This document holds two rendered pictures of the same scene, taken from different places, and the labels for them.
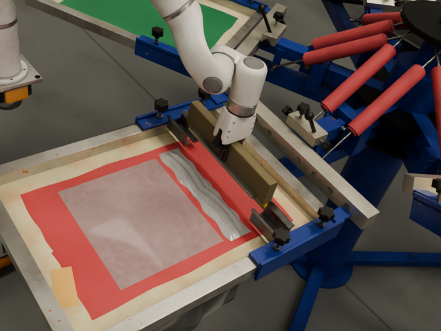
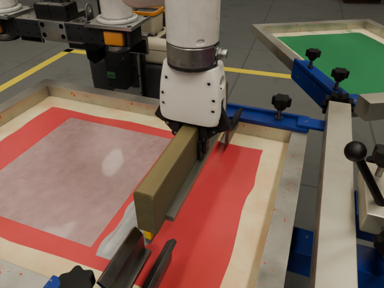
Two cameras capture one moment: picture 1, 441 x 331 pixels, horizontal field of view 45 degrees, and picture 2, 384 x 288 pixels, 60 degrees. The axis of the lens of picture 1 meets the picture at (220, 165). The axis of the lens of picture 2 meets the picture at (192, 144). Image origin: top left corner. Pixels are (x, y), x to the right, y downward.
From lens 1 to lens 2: 1.18 m
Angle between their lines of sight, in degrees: 51
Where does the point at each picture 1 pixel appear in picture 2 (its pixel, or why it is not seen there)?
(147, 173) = (145, 144)
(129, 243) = (32, 177)
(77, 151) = (116, 98)
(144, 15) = (342, 58)
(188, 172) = not seen: hidden behind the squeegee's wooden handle
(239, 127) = (180, 93)
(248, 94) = (169, 16)
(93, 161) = (126, 115)
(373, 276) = not seen: outside the picture
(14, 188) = (58, 102)
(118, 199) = (90, 146)
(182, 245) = (55, 214)
